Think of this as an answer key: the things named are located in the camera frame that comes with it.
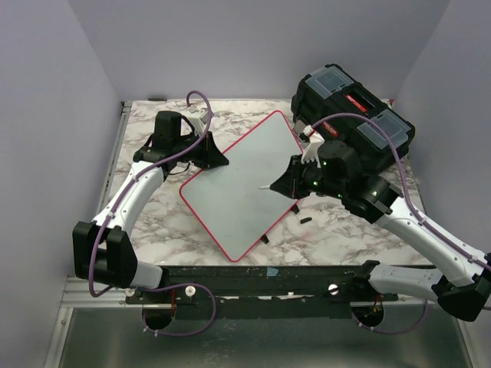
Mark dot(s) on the black mounting base rail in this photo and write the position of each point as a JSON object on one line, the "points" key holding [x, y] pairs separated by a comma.
{"points": [[245, 292]]}

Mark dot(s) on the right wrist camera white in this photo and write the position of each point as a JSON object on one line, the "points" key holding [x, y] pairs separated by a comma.
{"points": [[315, 141]]}

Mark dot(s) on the blue tape piece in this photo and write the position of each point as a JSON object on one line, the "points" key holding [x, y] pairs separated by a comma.
{"points": [[271, 272]]}

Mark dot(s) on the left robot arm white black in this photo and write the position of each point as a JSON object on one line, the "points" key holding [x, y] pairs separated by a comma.
{"points": [[103, 252]]}

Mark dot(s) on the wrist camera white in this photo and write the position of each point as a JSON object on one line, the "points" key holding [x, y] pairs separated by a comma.
{"points": [[315, 141], [198, 119]]}

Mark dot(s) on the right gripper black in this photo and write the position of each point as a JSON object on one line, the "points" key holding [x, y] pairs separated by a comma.
{"points": [[288, 183]]}

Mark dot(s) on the pink-framed whiteboard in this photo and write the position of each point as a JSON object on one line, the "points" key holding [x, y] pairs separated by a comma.
{"points": [[231, 202]]}

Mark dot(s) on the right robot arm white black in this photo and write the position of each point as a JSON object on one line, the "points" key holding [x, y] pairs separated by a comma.
{"points": [[460, 278]]}

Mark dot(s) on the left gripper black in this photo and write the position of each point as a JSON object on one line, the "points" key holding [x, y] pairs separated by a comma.
{"points": [[212, 156]]}

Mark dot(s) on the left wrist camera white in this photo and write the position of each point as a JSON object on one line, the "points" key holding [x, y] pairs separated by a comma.
{"points": [[198, 119]]}

